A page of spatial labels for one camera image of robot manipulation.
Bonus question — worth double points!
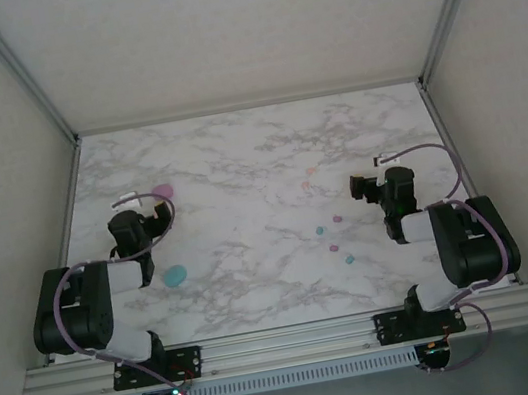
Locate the white slotted cable duct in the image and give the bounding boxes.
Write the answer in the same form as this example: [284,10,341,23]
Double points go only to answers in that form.
[129,346,421,395]

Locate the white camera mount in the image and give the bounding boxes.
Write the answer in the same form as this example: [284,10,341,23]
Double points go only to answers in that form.
[371,149,405,171]
[110,191,144,214]

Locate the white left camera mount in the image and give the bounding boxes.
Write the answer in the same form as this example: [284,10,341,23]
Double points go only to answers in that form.
[110,191,144,214]

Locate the purple earbud charging case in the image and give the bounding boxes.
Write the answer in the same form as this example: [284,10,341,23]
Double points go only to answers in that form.
[148,180,176,202]

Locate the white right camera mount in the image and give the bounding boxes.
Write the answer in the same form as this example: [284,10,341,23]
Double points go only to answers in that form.
[371,149,405,171]

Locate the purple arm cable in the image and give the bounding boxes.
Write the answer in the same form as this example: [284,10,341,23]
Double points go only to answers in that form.
[377,133,525,379]
[37,186,208,395]

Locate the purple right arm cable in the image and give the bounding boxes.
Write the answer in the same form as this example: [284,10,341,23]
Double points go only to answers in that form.
[377,133,525,379]

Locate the wide aluminium base rail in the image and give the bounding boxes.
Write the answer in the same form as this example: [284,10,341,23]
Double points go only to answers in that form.
[16,283,528,395]

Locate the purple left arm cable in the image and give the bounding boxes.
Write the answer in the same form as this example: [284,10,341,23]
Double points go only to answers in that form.
[37,186,208,395]

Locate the teal earbud charging case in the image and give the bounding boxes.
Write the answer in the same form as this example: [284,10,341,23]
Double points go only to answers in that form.
[159,262,190,290]

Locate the thin aluminium frame rail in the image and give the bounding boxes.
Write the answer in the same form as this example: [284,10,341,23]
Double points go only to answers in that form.
[74,74,424,141]

